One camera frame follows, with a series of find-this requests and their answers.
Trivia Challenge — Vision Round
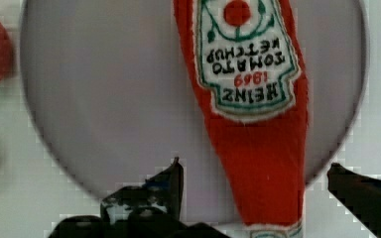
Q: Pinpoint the red plush ketchup bottle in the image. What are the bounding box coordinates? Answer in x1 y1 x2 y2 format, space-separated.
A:
173 0 309 238

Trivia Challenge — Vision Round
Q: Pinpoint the grey round plate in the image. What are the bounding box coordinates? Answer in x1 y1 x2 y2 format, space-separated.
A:
20 0 369 223

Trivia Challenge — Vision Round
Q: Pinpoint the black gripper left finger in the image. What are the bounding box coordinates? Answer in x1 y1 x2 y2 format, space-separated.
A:
48 158 230 238

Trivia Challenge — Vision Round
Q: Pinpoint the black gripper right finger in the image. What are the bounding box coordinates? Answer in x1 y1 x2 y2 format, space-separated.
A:
326 163 381 238

